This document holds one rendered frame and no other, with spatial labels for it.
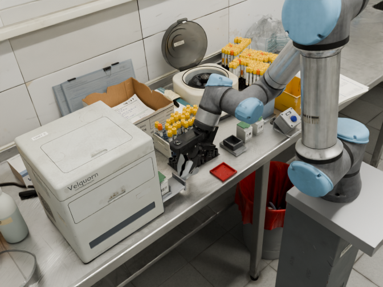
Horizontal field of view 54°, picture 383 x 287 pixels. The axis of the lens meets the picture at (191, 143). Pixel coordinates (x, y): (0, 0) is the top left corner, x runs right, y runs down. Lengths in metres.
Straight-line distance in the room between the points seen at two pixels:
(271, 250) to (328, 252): 0.80
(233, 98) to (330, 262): 0.61
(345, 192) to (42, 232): 0.91
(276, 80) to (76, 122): 0.58
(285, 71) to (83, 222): 0.67
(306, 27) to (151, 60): 1.05
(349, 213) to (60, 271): 0.83
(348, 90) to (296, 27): 1.01
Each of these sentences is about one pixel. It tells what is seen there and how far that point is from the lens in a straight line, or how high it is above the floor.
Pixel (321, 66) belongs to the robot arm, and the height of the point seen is 1.39.
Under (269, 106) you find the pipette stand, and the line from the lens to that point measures 1.56.
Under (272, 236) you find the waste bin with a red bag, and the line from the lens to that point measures 1.98.
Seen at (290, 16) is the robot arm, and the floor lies 1.49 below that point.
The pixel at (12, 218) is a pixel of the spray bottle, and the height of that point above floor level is 0.97.
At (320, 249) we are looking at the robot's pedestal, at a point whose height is 0.73.
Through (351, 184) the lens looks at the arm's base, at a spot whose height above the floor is 0.97.
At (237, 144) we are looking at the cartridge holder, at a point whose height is 0.91.
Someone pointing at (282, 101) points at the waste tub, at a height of 0.93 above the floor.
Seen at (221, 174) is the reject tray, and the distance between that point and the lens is 1.32.
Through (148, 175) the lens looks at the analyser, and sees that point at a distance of 1.07.
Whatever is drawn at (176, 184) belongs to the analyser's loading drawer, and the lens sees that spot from 1.24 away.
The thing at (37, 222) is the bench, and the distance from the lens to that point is 1.31.
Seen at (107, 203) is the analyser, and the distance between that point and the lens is 1.04.
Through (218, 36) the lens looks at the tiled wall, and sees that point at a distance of 2.00.
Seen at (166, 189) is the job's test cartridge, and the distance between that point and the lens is 1.19.
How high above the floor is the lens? 1.77
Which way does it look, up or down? 38 degrees down
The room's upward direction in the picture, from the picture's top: 4 degrees counter-clockwise
